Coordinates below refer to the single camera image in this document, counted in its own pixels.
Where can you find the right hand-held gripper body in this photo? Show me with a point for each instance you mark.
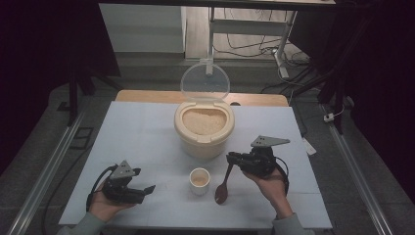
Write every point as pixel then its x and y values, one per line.
pixel 259 161

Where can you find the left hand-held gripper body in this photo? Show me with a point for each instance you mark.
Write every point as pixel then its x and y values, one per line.
pixel 122 192

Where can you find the beige rice container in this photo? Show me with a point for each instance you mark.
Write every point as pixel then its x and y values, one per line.
pixel 204 147

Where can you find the dark wooden spoon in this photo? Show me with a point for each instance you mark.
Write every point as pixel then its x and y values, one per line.
pixel 221 195

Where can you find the rice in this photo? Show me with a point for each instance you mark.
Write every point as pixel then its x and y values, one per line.
pixel 204 122

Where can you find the white cup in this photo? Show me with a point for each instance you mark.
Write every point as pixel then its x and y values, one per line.
pixel 199 188

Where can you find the person's left hand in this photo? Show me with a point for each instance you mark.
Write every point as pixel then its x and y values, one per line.
pixel 102 207

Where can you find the person's right hand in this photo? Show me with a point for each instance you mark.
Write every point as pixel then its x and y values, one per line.
pixel 274 189

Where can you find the white table mat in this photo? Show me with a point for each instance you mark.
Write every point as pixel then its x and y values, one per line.
pixel 143 137

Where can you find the white paper tag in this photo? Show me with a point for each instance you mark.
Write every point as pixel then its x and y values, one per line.
pixel 309 147

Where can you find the wooden table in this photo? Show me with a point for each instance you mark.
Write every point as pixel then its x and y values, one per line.
pixel 147 96

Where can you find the clear round container lid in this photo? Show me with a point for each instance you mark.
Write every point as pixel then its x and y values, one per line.
pixel 205 81

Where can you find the white power adapter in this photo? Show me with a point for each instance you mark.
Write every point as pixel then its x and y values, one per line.
pixel 329 117

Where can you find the black metal stand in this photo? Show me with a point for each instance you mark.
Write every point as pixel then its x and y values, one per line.
pixel 73 98

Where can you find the dark curtain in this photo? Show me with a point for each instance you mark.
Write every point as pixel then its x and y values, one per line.
pixel 39 49
pixel 381 65

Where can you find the metal floor rail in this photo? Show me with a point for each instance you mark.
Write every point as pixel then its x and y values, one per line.
pixel 49 169
pixel 355 173

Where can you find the white desk frame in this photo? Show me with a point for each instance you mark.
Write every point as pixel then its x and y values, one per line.
pixel 248 27

